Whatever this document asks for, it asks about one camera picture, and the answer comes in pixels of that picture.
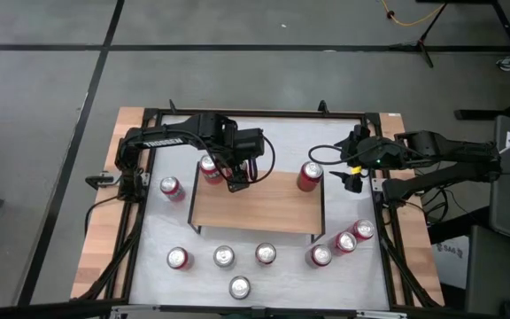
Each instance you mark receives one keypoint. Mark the wooden shelf black metal frame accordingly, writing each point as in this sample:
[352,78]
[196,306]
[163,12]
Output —
[272,204]

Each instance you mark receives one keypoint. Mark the silver aluminium bar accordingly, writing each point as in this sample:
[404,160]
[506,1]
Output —
[184,308]

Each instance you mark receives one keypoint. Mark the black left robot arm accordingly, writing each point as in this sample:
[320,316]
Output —
[164,142]

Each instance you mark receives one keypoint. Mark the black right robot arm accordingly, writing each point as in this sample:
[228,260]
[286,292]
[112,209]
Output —
[450,150]

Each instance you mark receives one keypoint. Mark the black desk frame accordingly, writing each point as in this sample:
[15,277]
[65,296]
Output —
[481,114]

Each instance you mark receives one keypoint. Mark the black tripod stand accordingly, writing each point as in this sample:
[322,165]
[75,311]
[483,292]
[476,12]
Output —
[421,44]

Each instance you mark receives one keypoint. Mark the white table mat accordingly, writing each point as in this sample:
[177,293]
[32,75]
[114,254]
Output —
[281,288]

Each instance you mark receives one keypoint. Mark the black metal table frame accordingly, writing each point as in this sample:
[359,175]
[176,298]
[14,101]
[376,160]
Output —
[281,114]

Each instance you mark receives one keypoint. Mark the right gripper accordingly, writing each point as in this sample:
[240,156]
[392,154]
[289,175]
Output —
[363,154]

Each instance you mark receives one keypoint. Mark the white labelled box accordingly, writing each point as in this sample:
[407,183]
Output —
[452,261]

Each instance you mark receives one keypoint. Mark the dark grey cabinet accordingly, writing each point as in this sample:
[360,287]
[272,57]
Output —
[489,274]

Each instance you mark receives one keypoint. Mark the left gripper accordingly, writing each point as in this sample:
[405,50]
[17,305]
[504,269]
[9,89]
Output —
[246,142]

